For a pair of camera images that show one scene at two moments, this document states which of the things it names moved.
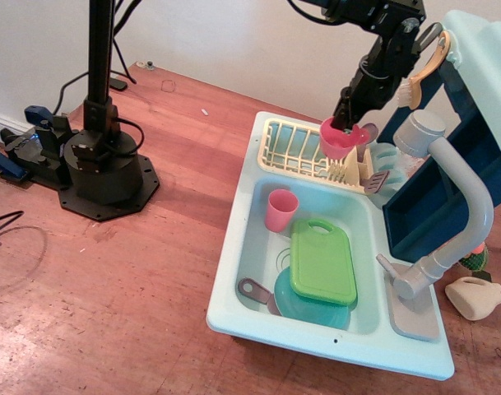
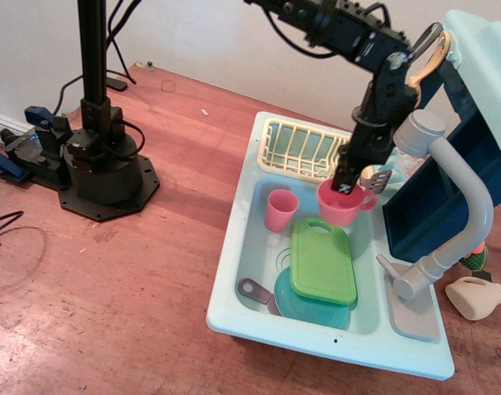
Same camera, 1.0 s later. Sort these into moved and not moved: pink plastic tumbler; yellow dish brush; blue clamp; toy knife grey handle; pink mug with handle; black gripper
Moved: black gripper; pink mug with handle
Not moved: blue clamp; pink plastic tumbler; yellow dish brush; toy knife grey handle
